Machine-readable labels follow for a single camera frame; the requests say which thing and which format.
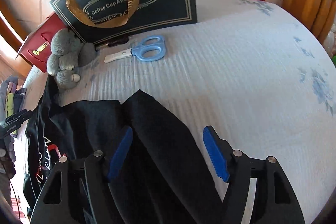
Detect black printed t-shirt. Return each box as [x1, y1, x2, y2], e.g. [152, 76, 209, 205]
[23, 77, 222, 223]

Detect red paper shopping bag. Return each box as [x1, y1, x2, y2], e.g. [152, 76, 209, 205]
[17, 12, 66, 73]

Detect blue handled scissors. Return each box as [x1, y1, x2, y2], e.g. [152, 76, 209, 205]
[104, 35, 166, 64]

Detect grey plush bunny toy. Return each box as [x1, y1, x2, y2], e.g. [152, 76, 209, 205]
[46, 28, 97, 90]

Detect white striped bed sheet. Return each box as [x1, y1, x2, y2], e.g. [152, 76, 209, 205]
[15, 0, 336, 224]

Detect stack of folded clothes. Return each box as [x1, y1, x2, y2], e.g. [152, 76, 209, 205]
[1, 76, 27, 125]

